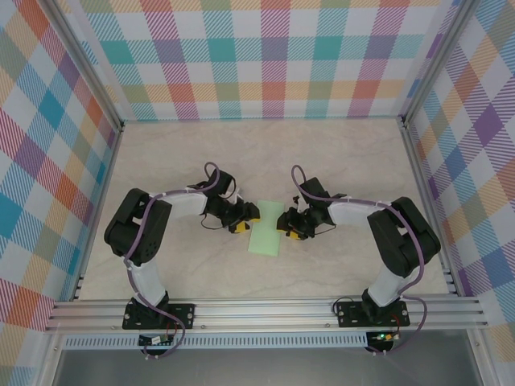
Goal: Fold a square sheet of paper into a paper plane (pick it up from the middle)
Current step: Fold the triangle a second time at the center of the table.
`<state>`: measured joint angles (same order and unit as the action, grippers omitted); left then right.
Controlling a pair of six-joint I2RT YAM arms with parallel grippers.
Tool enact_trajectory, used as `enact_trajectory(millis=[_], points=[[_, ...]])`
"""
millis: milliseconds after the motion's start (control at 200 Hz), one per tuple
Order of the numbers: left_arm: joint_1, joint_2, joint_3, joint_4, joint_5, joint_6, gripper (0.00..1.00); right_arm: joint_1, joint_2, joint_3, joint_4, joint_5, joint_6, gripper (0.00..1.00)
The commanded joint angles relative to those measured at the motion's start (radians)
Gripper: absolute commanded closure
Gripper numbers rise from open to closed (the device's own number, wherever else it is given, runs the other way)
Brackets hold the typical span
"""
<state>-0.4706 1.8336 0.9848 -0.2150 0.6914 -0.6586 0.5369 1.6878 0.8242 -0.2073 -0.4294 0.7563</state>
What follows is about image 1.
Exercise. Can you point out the aluminium mounting rail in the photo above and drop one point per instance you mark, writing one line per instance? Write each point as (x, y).
(261, 311)

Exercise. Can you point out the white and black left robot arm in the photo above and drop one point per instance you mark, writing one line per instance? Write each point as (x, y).
(137, 229)

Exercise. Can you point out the aluminium frame post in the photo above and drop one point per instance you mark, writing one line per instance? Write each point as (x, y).
(89, 68)
(436, 60)

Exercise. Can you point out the aluminium side rail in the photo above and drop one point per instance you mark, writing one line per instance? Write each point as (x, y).
(423, 181)
(106, 181)

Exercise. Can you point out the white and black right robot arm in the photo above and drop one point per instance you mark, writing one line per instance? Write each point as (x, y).
(402, 241)

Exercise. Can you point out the light green paper sheet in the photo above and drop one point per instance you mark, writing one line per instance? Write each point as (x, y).
(263, 237)

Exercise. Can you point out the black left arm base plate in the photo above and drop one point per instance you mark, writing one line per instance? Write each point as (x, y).
(183, 315)

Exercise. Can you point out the grey metal panel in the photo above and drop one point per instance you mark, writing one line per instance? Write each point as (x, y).
(261, 368)

